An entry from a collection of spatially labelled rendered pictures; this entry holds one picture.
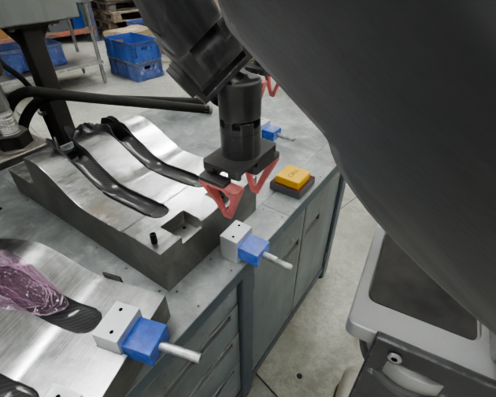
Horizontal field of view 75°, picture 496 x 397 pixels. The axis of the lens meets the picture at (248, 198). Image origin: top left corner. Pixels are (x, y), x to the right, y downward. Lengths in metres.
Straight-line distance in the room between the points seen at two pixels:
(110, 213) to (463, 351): 0.52
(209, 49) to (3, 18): 0.94
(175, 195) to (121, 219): 0.10
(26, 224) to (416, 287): 0.72
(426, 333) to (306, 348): 1.18
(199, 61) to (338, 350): 1.26
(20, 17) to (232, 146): 0.95
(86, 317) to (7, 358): 0.09
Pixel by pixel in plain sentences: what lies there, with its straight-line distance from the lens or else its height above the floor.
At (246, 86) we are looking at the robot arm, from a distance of 0.41.
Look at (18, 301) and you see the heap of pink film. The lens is 0.53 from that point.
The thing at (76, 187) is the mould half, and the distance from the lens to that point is 0.68.
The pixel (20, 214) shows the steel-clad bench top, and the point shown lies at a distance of 0.85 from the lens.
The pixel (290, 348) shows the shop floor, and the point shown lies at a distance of 1.42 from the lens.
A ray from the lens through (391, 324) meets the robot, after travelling 0.26.
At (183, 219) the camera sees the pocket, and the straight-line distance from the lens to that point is 0.59.
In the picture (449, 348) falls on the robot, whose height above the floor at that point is 1.04.
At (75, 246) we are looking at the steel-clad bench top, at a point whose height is 0.80.
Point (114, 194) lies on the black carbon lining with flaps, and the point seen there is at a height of 0.88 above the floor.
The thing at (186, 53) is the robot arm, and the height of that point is 1.17.
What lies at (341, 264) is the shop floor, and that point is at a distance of 1.72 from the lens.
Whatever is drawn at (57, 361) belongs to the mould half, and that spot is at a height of 0.86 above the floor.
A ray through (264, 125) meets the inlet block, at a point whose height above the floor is 0.85.
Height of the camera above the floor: 1.25
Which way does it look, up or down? 37 degrees down
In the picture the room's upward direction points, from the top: straight up
